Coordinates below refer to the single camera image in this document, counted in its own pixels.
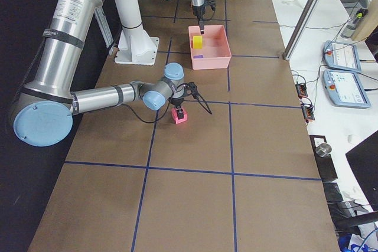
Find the pink plastic bin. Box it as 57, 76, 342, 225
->
188, 25, 232, 70

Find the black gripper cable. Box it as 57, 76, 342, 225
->
123, 82, 213, 124

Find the far teach pendant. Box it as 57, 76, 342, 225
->
323, 41, 361, 72

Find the metal cylinder weight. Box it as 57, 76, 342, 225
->
315, 143, 332, 158

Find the yellow foam cube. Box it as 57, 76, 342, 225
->
193, 35, 203, 49

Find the near teach pendant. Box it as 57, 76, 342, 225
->
322, 69, 371, 109

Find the white mounting post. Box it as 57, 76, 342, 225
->
115, 0, 159, 66

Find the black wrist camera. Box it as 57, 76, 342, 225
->
205, 0, 216, 11
184, 82, 198, 97

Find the teach pendant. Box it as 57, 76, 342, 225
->
323, 41, 361, 72
322, 69, 371, 109

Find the black monitor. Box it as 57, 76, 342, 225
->
346, 136, 377, 211

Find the pink foam cube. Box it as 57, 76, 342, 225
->
171, 107, 187, 125

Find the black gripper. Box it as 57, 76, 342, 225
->
171, 97, 185, 118
192, 5, 206, 34

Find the aluminium frame post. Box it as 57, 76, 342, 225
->
283, 0, 319, 60

